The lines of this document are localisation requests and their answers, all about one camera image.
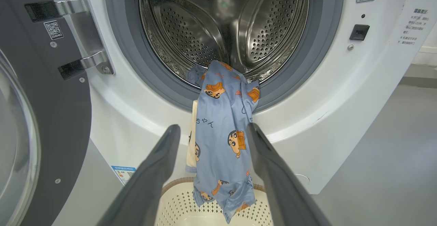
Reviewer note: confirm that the printed text notice label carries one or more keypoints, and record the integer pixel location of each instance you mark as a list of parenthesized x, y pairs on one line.
[(413, 26)]

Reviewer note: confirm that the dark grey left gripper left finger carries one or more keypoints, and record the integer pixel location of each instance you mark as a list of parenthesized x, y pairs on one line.
[(146, 178)]

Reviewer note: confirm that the black round glass washer door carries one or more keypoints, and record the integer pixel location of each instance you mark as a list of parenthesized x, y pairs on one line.
[(65, 116)]

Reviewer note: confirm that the white front-load washing machine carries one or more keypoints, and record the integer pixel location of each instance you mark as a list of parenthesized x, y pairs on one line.
[(341, 116)]

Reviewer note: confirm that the blue energy label sticker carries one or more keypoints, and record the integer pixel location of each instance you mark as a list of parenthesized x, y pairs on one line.
[(123, 174)]

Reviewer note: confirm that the black door latch socket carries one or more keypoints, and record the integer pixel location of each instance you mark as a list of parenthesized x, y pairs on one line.
[(359, 32)]

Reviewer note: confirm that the blue cartoon print garment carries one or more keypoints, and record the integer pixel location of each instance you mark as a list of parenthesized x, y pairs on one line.
[(222, 116)]

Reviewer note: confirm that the chrome door hinge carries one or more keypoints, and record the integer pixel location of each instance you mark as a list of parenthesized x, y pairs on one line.
[(85, 31)]

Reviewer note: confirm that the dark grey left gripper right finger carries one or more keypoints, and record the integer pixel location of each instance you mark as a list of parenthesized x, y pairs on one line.
[(280, 185)]

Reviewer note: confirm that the grey rubber door gasket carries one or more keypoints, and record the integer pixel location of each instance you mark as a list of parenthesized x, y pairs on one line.
[(126, 31)]

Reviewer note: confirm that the cream perforated laundry basket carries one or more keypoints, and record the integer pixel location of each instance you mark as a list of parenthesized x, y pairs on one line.
[(177, 209)]

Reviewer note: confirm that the stainless steel washer drum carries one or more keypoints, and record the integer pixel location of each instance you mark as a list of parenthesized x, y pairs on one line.
[(266, 21)]

